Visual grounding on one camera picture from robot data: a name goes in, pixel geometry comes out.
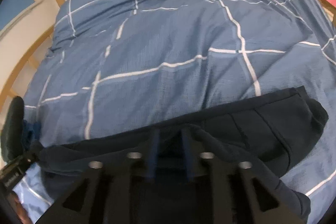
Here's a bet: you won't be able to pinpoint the blue checked duvet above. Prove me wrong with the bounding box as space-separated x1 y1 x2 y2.
24 0 335 223

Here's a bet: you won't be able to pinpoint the blue window blind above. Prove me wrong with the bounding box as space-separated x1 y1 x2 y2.
0 0 35 30

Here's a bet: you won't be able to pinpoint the navy blue sweatpants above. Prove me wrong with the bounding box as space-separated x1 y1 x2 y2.
31 87 329 223

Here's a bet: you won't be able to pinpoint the left hand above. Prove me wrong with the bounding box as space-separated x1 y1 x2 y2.
7 191 32 224

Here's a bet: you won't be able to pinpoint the folded black garment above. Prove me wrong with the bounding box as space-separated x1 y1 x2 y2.
1 96 24 162

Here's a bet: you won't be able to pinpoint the folded blue garment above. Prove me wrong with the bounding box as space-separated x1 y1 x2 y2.
21 120 42 151

